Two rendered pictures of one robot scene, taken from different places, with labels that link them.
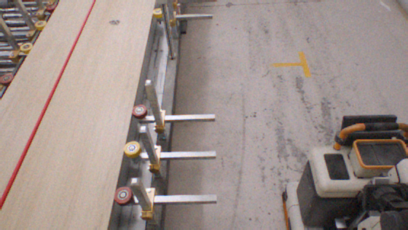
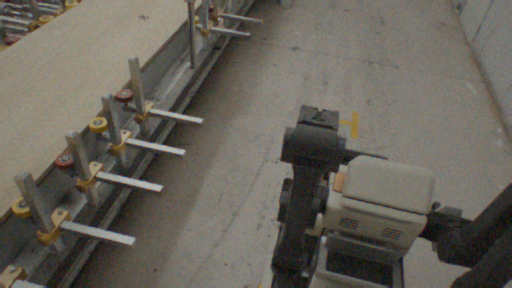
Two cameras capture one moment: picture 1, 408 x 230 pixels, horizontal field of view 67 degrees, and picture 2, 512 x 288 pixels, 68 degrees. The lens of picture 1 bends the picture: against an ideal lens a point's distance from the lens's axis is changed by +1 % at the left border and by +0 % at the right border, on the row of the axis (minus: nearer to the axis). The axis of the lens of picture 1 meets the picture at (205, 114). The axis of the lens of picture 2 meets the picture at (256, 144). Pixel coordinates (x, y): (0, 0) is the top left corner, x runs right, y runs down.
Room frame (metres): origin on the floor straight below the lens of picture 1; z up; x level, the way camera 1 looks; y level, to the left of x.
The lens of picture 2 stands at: (-0.37, -0.48, 2.04)
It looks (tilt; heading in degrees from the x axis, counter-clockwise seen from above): 41 degrees down; 5
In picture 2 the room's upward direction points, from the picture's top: 6 degrees clockwise
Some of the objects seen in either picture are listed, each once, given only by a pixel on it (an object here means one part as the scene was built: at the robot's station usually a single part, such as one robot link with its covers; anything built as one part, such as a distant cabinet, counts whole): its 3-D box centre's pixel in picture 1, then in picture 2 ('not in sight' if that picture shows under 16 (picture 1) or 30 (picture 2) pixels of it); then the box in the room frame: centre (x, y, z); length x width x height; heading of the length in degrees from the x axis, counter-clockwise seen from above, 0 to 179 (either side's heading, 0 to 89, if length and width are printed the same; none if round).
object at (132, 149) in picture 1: (134, 153); (100, 131); (0.88, 0.38, 0.85); 0.08 x 0.08 x 0.11
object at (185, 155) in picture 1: (173, 156); (140, 145); (0.87, 0.18, 0.82); 0.43 x 0.03 x 0.04; 86
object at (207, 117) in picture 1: (176, 119); (162, 115); (1.12, 0.16, 0.82); 0.43 x 0.03 x 0.04; 86
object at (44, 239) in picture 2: not in sight; (53, 227); (0.36, 0.31, 0.82); 0.14 x 0.06 x 0.05; 176
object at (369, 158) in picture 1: (378, 159); not in sight; (0.72, -0.80, 0.87); 0.23 x 0.15 x 0.11; 85
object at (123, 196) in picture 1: (125, 199); (68, 167); (0.63, 0.39, 0.85); 0.08 x 0.08 x 0.11
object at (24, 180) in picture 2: not in sight; (43, 220); (0.33, 0.31, 0.90); 0.04 x 0.04 x 0.48; 86
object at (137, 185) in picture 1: (146, 206); (85, 176); (0.58, 0.29, 0.87); 0.04 x 0.04 x 0.48; 86
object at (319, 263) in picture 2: not in sight; (355, 266); (0.32, -0.77, 0.99); 0.28 x 0.16 x 0.22; 85
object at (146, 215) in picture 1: (148, 204); (90, 177); (0.61, 0.29, 0.84); 0.14 x 0.06 x 0.05; 176
